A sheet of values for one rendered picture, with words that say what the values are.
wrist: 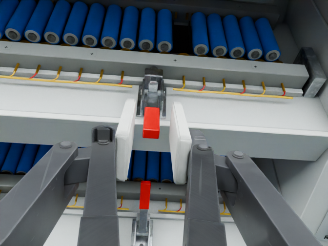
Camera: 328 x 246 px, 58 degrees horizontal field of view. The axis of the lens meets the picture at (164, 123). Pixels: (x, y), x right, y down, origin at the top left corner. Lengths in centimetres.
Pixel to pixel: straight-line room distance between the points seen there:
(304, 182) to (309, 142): 7
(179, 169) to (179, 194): 25
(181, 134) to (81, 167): 6
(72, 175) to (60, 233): 27
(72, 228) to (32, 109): 19
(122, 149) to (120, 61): 14
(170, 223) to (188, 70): 22
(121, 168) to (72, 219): 27
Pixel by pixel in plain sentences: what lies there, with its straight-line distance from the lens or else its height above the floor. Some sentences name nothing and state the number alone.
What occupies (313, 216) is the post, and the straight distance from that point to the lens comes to 40.
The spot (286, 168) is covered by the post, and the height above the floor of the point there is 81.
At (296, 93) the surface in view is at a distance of 34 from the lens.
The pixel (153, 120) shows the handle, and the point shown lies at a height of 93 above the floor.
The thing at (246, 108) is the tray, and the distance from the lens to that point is 31.
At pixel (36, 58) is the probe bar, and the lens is 32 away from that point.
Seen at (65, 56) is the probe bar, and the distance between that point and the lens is 31.
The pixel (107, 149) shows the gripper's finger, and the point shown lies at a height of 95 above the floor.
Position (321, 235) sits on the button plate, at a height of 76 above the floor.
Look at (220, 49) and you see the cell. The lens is 34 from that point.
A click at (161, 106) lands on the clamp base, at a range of 26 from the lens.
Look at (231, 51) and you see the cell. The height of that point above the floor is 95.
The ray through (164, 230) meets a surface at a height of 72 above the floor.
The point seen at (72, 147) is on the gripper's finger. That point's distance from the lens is 16.
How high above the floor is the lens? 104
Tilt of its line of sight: 31 degrees down
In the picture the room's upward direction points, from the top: 6 degrees clockwise
